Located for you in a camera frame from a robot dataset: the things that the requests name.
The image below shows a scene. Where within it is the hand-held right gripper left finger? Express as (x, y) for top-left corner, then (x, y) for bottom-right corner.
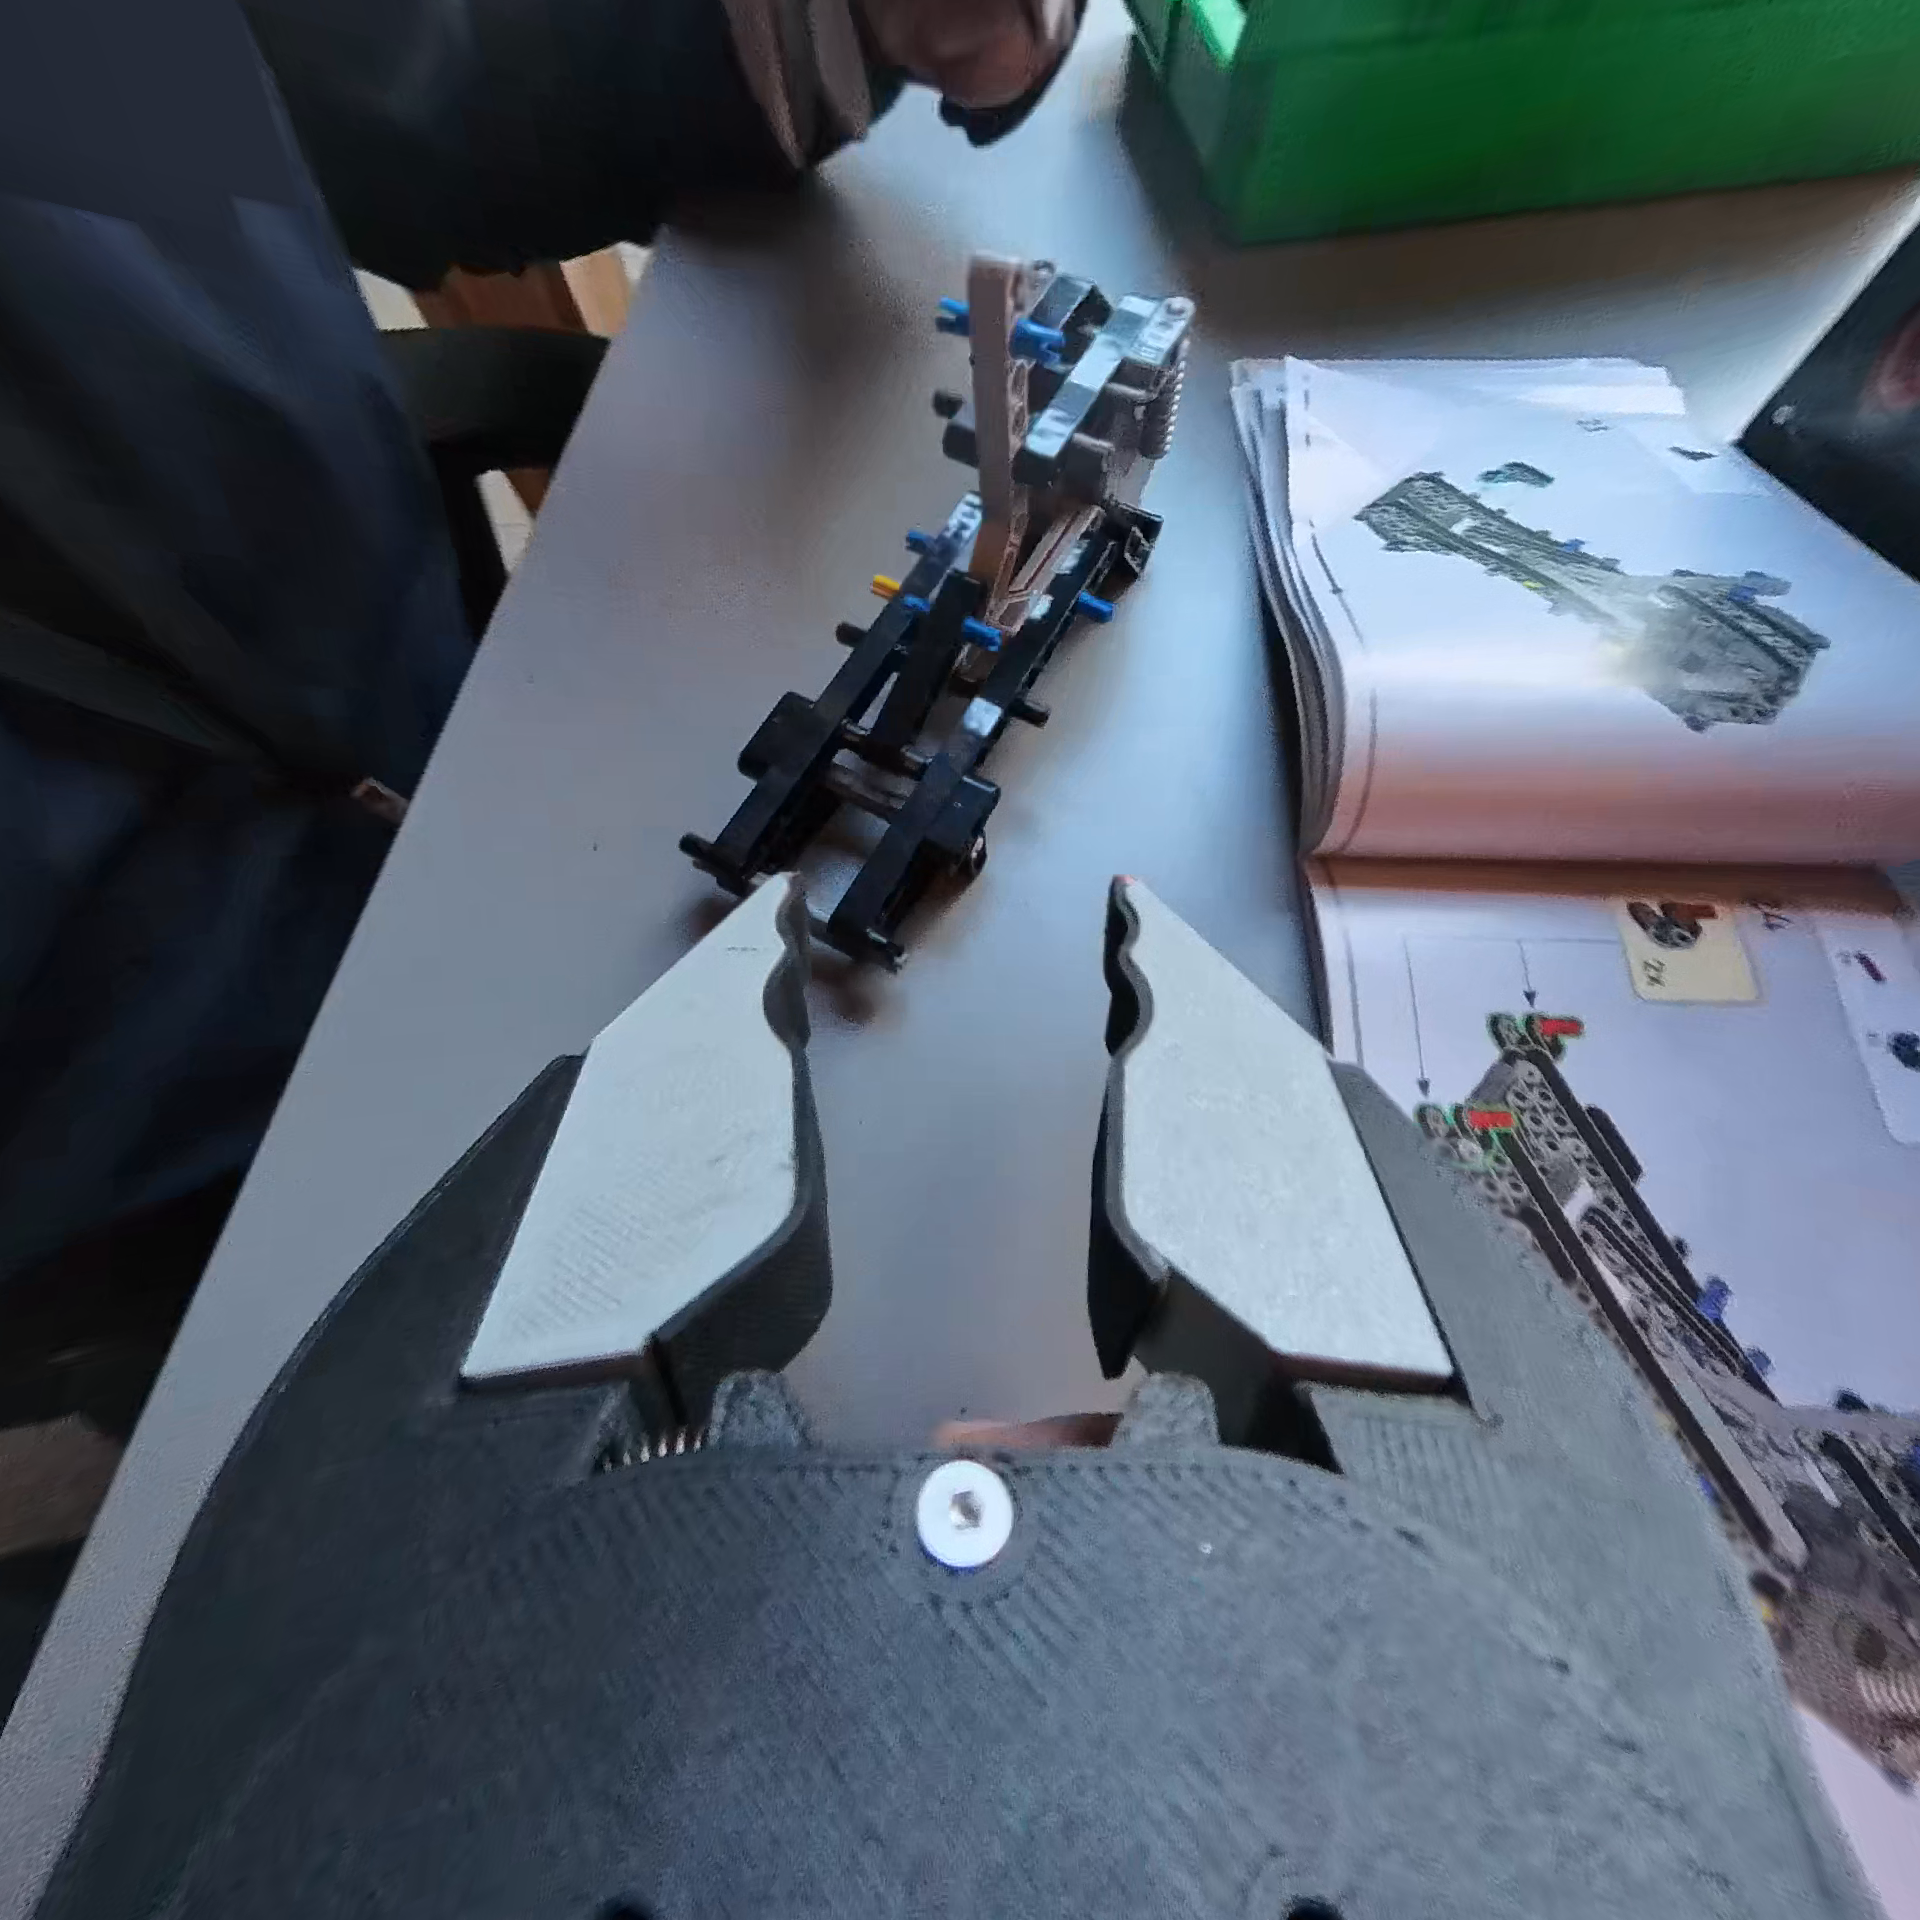
(462, 878), (832, 1422)

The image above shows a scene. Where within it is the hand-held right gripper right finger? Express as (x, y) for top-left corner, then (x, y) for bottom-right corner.
(1089, 878), (1459, 1443)

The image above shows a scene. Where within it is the black lego chassis model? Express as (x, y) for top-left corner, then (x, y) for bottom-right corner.
(680, 251), (1203, 973)

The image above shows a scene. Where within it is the green plastic bin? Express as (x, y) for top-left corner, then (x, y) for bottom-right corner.
(1116, 0), (1920, 249)

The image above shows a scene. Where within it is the person's left forearm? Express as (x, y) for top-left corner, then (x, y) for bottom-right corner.
(240, 0), (902, 294)

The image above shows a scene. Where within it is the open lego instruction booklet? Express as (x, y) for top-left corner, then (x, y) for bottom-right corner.
(1232, 356), (1920, 1756)

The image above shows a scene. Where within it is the person's left hand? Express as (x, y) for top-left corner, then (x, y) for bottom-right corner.
(884, 0), (1085, 111)

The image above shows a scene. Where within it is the person's dark clothed body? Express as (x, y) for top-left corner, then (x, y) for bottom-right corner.
(0, 0), (489, 1443)

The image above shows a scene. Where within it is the black box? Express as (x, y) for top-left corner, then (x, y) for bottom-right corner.
(1741, 224), (1920, 591)

